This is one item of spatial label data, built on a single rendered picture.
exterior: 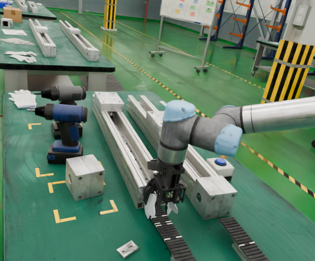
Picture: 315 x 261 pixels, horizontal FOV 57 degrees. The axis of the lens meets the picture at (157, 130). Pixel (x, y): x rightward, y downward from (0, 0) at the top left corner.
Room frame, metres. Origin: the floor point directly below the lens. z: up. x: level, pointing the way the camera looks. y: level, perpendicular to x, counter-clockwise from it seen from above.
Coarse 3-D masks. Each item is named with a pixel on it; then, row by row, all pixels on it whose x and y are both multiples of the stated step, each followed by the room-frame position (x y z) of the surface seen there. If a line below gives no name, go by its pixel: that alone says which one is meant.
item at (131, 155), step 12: (96, 108) 1.33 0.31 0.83; (108, 120) 1.14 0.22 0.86; (120, 120) 1.19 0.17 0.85; (108, 132) 1.08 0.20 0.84; (120, 132) 1.10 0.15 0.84; (132, 132) 1.06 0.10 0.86; (108, 144) 1.07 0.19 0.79; (120, 144) 0.94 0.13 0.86; (132, 144) 1.01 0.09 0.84; (120, 156) 0.90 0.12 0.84; (132, 156) 0.92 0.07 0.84; (144, 156) 0.89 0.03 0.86; (120, 168) 0.89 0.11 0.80; (132, 168) 0.80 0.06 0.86; (144, 168) 0.87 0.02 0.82; (132, 180) 0.76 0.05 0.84; (144, 180) 0.75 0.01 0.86; (132, 192) 0.75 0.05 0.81
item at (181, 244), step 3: (171, 243) 0.56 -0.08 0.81; (174, 243) 0.56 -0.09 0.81; (177, 243) 0.56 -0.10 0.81; (180, 243) 0.57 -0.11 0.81; (183, 243) 0.57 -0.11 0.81; (186, 243) 0.57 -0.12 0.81; (168, 246) 0.55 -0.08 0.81; (171, 246) 0.55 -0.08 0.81; (174, 246) 0.55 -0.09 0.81; (177, 246) 0.55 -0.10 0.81; (180, 246) 0.55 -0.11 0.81; (183, 246) 0.56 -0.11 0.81
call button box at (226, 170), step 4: (208, 160) 0.98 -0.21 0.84; (212, 160) 0.98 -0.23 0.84; (208, 164) 0.97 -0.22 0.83; (212, 164) 0.95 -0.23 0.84; (216, 164) 0.96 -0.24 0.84; (228, 164) 0.97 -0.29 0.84; (212, 168) 0.94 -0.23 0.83; (216, 168) 0.93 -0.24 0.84; (220, 168) 0.93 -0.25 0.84; (224, 168) 0.94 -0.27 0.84; (228, 168) 0.94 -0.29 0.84; (232, 168) 0.95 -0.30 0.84; (216, 172) 0.92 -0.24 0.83; (220, 172) 0.93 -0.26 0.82; (224, 172) 0.93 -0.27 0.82; (228, 172) 0.94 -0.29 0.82; (232, 172) 0.95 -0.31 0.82; (224, 176) 0.94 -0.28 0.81; (228, 176) 0.95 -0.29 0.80; (228, 180) 0.95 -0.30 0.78
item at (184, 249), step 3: (186, 246) 0.56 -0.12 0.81; (171, 249) 0.54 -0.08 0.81; (174, 249) 0.54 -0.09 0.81; (177, 249) 0.54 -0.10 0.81; (180, 249) 0.54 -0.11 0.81; (183, 249) 0.55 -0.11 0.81; (186, 249) 0.55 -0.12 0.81; (189, 249) 0.55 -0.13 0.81; (171, 252) 0.53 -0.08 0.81; (174, 252) 0.53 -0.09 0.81; (177, 252) 0.53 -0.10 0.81; (180, 252) 0.53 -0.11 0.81; (183, 252) 0.54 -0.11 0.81; (186, 252) 0.54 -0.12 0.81
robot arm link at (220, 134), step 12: (204, 120) 0.64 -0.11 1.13; (216, 120) 0.65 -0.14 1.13; (228, 120) 0.67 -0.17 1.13; (192, 132) 0.62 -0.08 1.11; (204, 132) 0.61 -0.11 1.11; (216, 132) 0.61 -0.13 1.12; (228, 132) 0.60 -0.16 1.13; (240, 132) 0.61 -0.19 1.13; (192, 144) 0.63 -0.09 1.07; (204, 144) 0.61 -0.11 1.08; (216, 144) 0.59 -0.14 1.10; (228, 144) 0.59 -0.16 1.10; (228, 156) 0.60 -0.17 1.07
